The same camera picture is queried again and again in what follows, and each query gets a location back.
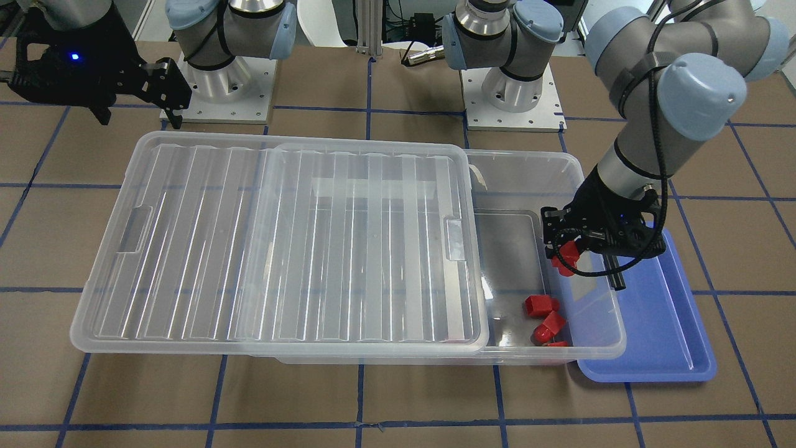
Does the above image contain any blue plastic tray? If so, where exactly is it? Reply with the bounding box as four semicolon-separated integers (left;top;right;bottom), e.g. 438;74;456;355
577;230;717;383

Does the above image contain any clear plastic storage box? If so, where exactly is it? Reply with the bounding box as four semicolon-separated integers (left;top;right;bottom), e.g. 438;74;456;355
236;144;627;365

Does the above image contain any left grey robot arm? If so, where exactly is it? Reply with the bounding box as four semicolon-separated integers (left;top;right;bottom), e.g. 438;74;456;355
442;1;790;278

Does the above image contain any aluminium frame post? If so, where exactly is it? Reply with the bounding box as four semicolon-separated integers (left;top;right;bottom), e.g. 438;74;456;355
355;0;384;59

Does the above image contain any red block cluster in box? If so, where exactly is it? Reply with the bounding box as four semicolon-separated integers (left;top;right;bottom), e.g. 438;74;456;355
530;311;570;348

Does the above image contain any clear plastic box lid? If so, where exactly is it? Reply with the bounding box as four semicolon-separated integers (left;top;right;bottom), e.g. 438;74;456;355
70;131;489;363

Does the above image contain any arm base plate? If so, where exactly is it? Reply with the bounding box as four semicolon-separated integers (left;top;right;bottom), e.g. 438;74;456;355
460;65;568;133
176;54;277;124

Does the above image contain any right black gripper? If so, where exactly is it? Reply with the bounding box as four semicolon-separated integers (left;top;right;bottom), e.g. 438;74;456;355
14;6;192;129

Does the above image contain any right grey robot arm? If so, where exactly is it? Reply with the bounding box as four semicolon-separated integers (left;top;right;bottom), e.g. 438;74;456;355
2;1;298;128

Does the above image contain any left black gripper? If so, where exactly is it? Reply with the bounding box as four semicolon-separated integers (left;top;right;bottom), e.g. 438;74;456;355
540;165;667;291

